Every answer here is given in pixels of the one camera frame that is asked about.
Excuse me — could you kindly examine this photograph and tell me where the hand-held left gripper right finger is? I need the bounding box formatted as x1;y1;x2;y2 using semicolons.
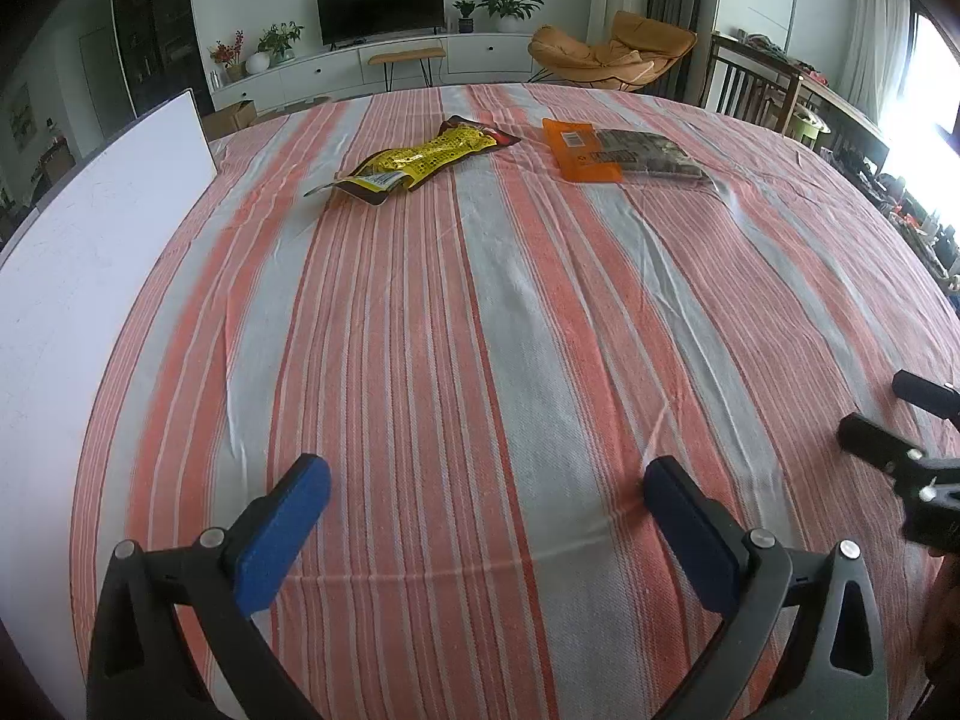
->
643;454;890;720

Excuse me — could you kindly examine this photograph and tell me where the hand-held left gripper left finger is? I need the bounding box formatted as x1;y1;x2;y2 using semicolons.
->
86;453;333;720

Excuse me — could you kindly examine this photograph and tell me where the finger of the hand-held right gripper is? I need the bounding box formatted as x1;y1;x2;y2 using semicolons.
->
836;411;960;548
892;370;960;425

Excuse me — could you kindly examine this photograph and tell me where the orange dark snack packet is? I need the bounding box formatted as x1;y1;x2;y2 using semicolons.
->
541;118;713;187

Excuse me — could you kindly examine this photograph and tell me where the long yellow snack packet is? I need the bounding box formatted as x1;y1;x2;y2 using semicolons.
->
304;114;524;207

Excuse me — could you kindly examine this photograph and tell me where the orange striped tablecloth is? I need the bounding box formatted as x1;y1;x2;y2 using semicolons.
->
71;82;960;720

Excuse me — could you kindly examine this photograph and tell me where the cluttered wooden dining table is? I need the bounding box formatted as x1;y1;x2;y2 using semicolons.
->
712;34;960;278

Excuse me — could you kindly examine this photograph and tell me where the white board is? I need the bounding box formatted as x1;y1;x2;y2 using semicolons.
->
0;88;218;720

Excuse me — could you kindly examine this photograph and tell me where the wooden chair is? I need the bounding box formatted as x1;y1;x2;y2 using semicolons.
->
701;31;803;136

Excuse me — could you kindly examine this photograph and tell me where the cardboard box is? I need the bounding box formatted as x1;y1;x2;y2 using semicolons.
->
202;100;260;140

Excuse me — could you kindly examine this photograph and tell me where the white television cabinet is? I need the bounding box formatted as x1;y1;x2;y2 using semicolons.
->
210;30;556;113

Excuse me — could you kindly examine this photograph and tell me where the orange lounge chair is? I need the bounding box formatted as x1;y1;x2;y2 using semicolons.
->
528;10;698;95

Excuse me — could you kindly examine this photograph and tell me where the red flower plant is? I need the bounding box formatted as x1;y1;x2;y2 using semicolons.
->
210;30;247;83

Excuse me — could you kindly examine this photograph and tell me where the green plant in white pot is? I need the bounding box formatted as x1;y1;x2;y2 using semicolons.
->
246;21;305;74

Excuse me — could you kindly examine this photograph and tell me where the wooden stool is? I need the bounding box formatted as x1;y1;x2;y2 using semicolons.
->
367;46;447;91

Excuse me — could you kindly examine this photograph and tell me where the dark glass cabinet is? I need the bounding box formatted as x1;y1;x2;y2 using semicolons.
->
111;0;211;117

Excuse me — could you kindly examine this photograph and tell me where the black television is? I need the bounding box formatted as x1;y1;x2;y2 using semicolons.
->
315;0;445;50

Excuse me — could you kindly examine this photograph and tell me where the large leafy potted plant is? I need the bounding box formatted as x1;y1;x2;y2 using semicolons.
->
477;0;545;33

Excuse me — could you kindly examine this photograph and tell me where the wall picture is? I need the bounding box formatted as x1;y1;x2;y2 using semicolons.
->
7;82;35;147

